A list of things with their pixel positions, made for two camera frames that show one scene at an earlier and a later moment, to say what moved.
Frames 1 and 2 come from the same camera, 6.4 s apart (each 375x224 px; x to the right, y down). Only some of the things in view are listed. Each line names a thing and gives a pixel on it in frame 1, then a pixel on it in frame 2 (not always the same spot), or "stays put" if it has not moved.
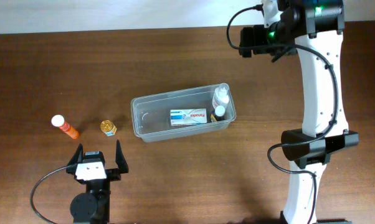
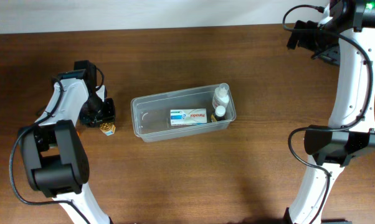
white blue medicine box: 188,116 stays put
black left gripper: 113,171 -> 103,115
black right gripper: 245,40 -> 299,37
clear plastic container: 184,113 stays put
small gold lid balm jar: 108,127 stays put
